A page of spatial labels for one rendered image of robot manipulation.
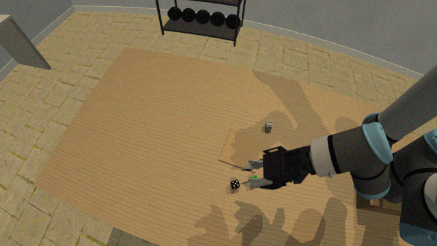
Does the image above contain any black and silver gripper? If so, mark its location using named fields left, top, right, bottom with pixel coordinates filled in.
left=241, top=146, right=316, bottom=190

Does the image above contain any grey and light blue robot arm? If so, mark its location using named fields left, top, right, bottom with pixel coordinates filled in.
left=309, top=64, right=437, bottom=246

